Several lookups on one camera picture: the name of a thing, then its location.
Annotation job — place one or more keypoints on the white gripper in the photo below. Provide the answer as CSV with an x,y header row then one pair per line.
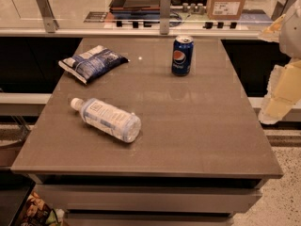
x,y
292,35

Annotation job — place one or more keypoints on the clear plastic water bottle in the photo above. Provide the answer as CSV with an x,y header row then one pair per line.
x,y
113,121

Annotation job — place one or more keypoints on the cardboard box with label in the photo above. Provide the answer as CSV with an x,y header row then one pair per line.
x,y
224,9

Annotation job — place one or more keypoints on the blue Pepsi can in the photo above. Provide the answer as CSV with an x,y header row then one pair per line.
x,y
183,47

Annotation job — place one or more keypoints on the stacked trays behind glass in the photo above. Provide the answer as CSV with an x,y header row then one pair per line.
x,y
139,11

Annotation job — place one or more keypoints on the blue and white snack bag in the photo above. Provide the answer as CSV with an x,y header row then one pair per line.
x,y
92,63

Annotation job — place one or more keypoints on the colourful snack bag on floor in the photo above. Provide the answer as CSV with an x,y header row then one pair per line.
x,y
38,213

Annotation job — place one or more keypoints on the right metal glass bracket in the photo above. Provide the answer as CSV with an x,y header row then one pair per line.
x,y
284,2

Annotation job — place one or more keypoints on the metal glass bracket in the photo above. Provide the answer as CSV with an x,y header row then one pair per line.
x,y
284,2
47,15
164,16

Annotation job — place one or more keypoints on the middle metal glass bracket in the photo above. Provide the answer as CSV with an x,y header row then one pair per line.
x,y
164,16

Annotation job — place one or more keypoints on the left metal glass bracket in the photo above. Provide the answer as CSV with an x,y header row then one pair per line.
x,y
47,15

